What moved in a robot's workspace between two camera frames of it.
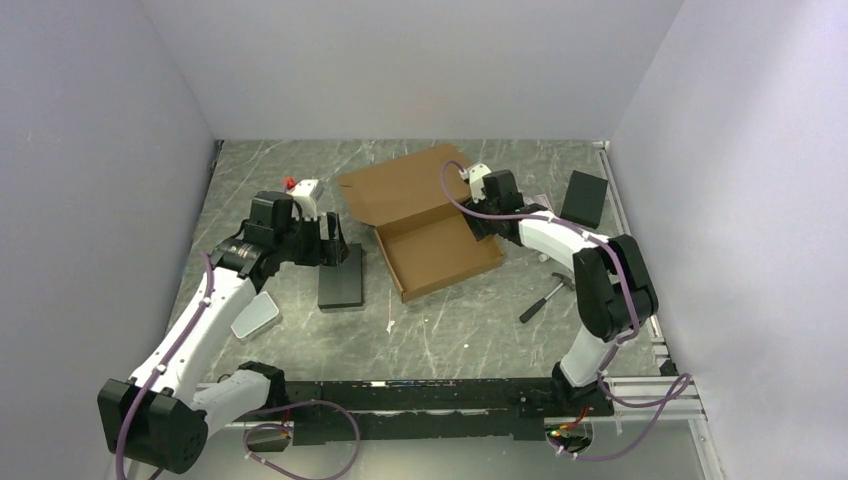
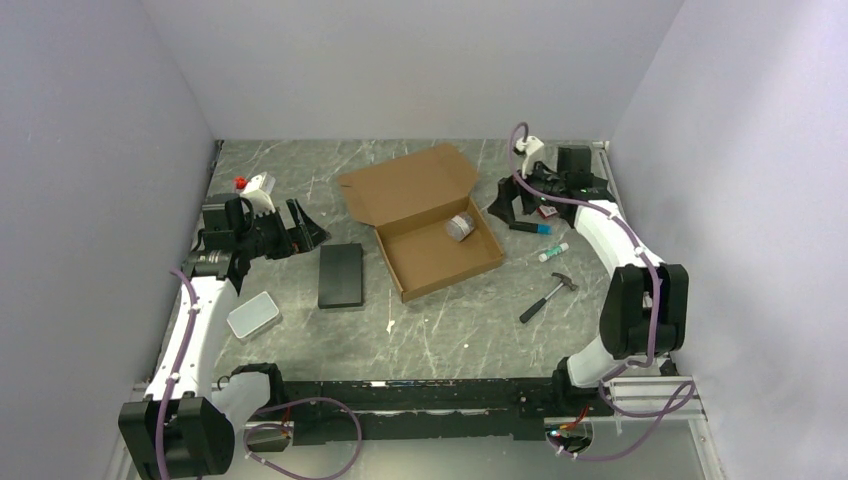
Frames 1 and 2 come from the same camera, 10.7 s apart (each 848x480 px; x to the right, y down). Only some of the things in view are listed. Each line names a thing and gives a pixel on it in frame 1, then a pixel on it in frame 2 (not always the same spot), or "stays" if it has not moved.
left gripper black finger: [334, 250] to [308, 233]
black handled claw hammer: [566, 280] stays
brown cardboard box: [427, 238] stays
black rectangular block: [340, 287] stays
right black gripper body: [487, 226] to [538, 180]
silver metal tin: [260, 316] stays
